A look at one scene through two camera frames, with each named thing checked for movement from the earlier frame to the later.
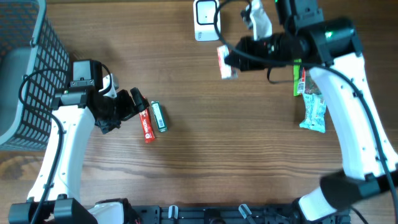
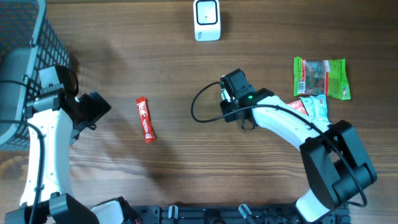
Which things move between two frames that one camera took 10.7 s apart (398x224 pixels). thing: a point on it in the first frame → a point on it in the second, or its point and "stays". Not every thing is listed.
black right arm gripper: [246, 53] → [232, 112]
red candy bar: [147, 127] stays
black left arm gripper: [125, 106] → [94, 109]
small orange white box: [227, 72] → [298, 106]
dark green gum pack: [160, 120] → [225, 95]
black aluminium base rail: [212, 214] stays
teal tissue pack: [315, 105] stays
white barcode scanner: [204, 28] stays
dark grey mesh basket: [34, 64] stays
